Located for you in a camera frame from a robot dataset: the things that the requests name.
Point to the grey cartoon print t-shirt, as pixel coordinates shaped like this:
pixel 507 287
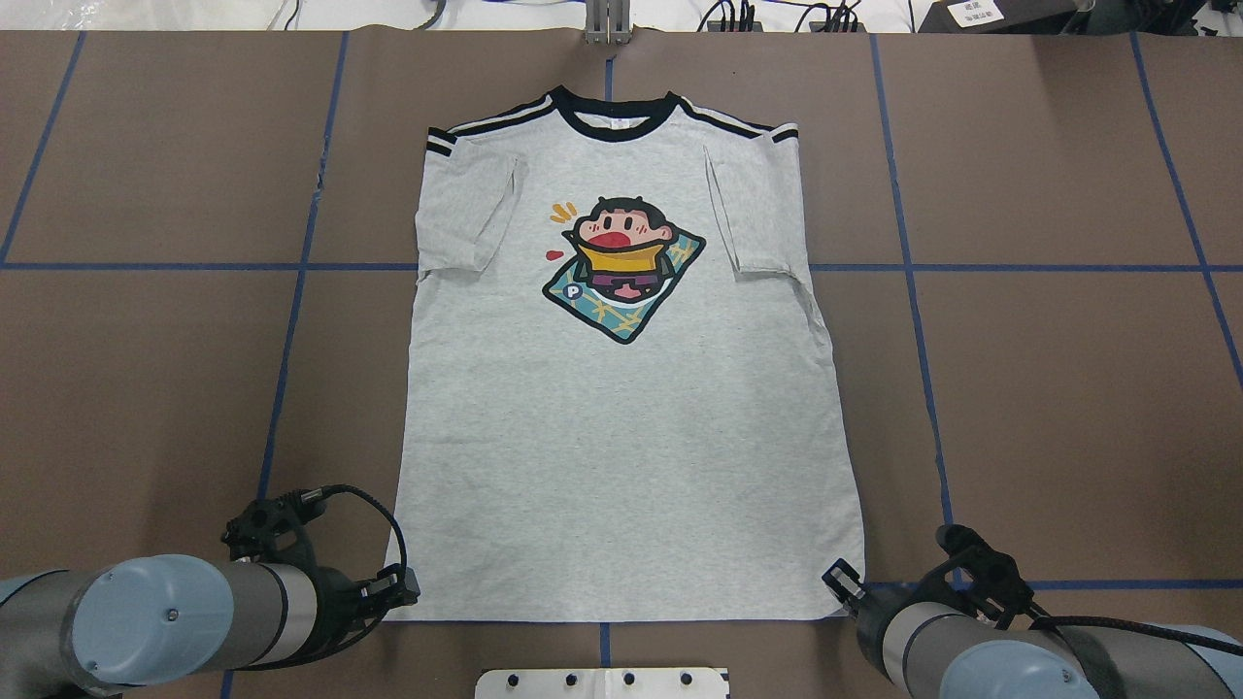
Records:
pixel 622 402

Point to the grey metal camera post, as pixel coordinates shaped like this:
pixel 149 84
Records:
pixel 608 22

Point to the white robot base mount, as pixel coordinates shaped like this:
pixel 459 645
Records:
pixel 641 682

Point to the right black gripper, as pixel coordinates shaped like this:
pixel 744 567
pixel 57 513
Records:
pixel 867 610

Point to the black box with label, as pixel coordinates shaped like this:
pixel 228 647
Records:
pixel 1000 17

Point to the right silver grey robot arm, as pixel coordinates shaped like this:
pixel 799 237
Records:
pixel 937 641

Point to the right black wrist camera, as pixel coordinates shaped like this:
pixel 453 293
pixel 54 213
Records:
pixel 996 590

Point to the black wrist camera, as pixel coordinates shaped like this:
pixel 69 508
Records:
pixel 996 590
pixel 273 530

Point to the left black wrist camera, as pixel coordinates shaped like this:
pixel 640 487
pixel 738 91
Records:
pixel 273 530

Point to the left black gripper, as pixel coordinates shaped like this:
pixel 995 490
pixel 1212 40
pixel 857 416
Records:
pixel 337 600

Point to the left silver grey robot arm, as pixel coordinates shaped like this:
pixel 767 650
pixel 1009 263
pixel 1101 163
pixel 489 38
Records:
pixel 159 619

